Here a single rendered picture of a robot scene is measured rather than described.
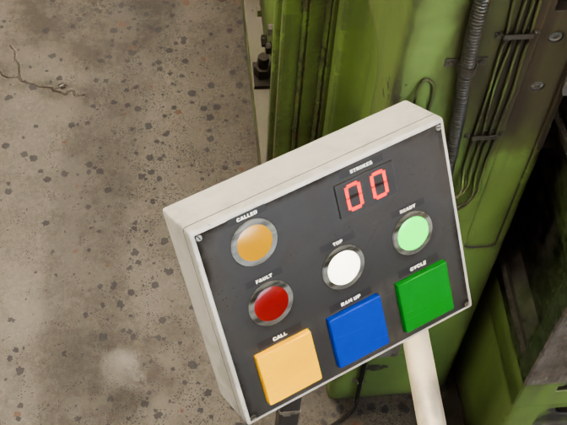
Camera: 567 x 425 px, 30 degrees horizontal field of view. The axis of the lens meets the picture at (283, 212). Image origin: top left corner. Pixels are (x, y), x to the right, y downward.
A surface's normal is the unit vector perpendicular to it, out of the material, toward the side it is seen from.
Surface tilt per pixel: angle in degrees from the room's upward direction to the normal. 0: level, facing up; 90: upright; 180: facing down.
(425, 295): 60
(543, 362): 90
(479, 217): 90
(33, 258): 0
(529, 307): 42
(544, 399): 90
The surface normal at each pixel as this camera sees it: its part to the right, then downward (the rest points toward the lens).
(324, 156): -0.22, -0.84
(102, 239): 0.04, -0.56
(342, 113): -0.03, 0.83
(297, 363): 0.47, 0.36
